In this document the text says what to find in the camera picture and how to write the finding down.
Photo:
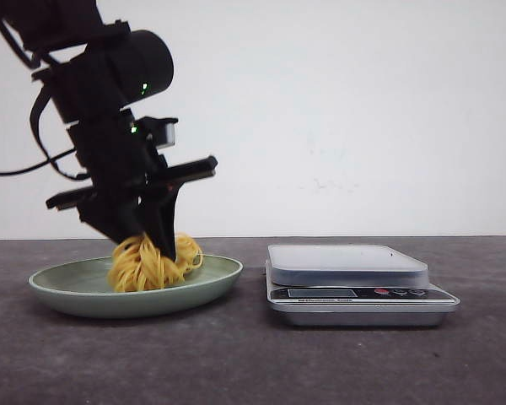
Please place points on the pale green oval plate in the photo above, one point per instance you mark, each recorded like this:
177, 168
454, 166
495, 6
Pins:
81, 289

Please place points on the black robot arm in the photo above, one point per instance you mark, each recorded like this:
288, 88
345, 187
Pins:
92, 72

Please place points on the silver digital kitchen scale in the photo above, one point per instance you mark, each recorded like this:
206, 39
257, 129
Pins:
353, 285

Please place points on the yellow vermicelli noodle bundle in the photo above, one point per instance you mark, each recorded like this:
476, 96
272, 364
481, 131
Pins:
138, 265

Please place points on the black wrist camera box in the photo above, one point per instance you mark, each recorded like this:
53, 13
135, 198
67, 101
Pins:
160, 132

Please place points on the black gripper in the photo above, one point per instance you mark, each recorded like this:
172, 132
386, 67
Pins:
131, 180

